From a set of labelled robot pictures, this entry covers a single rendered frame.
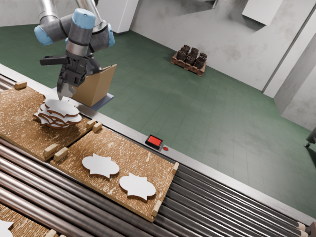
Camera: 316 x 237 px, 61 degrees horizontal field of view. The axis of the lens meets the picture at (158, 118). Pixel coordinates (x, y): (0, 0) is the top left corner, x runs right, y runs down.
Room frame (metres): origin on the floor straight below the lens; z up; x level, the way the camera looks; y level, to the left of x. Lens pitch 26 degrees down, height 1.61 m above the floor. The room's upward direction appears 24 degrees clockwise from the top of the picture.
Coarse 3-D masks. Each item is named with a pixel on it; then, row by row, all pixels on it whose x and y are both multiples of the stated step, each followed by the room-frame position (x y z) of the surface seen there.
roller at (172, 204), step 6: (168, 198) 0.81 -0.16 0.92; (162, 204) 0.79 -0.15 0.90; (168, 204) 0.79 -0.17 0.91; (174, 204) 0.80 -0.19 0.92; (180, 204) 0.81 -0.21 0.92; (174, 210) 0.78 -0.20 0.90; (180, 210) 0.79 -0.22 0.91; (186, 210) 0.79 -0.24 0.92; (192, 210) 0.81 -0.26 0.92; (186, 216) 0.78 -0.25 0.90; (192, 216) 0.78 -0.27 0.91; (198, 216) 0.79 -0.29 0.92; (204, 216) 0.80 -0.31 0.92; (198, 222) 0.78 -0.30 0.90; (204, 222) 0.78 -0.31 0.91; (210, 222) 0.79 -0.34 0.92; (216, 222) 0.80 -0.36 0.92; (210, 228) 0.77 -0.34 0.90; (216, 228) 0.78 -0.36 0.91; (222, 228) 0.78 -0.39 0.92; (228, 228) 0.80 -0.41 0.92; (222, 234) 0.77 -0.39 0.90; (228, 234) 0.77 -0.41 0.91; (234, 234) 0.78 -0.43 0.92; (240, 234) 0.79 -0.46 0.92
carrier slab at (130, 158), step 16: (80, 144) 0.87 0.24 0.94; (96, 144) 0.92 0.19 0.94; (112, 144) 0.96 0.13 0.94; (128, 144) 1.01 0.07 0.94; (64, 160) 0.75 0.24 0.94; (80, 160) 0.79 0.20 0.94; (112, 160) 0.86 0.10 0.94; (128, 160) 0.91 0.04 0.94; (144, 160) 0.95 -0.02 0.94; (160, 160) 1.00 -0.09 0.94; (80, 176) 0.71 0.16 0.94; (96, 176) 0.74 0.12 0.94; (112, 176) 0.78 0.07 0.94; (144, 176) 0.85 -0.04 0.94; (160, 176) 0.89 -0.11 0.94; (112, 192) 0.70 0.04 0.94; (160, 192) 0.80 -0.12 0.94; (128, 208) 0.68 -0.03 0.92; (144, 208) 0.70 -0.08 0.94
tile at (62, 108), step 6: (48, 102) 0.95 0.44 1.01; (54, 102) 0.97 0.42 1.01; (60, 102) 0.99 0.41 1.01; (66, 102) 1.01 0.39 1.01; (48, 108) 0.92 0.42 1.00; (54, 108) 0.93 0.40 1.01; (60, 108) 0.94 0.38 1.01; (66, 108) 0.96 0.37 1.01; (72, 108) 0.98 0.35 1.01; (60, 114) 0.91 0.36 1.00; (66, 114) 0.93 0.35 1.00; (72, 114) 0.94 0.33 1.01
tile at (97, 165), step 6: (96, 156) 0.83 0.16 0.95; (84, 162) 0.77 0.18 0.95; (90, 162) 0.78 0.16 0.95; (96, 162) 0.80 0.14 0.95; (102, 162) 0.81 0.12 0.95; (108, 162) 0.83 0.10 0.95; (84, 168) 0.75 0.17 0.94; (90, 168) 0.75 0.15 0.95; (96, 168) 0.77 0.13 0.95; (102, 168) 0.78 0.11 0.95; (108, 168) 0.79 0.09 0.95; (114, 168) 0.81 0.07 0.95; (90, 174) 0.73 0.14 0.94; (96, 174) 0.75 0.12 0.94; (102, 174) 0.75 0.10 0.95; (108, 174) 0.76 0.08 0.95; (114, 174) 0.78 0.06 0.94; (108, 180) 0.75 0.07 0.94
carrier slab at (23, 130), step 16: (0, 96) 0.95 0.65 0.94; (16, 96) 1.00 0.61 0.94; (32, 96) 1.05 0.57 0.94; (0, 112) 0.85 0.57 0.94; (16, 112) 0.89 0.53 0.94; (32, 112) 0.94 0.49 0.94; (0, 128) 0.77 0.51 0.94; (16, 128) 0.80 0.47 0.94; (32, 128) 0.84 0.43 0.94; (48, 128) 0.88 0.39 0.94; (80, 128) 0.97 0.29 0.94; (16, 144) 0.73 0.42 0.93; (32, 144) 0.76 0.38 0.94; (48, 144) 0.80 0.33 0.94; (64, 144) 0.83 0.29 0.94
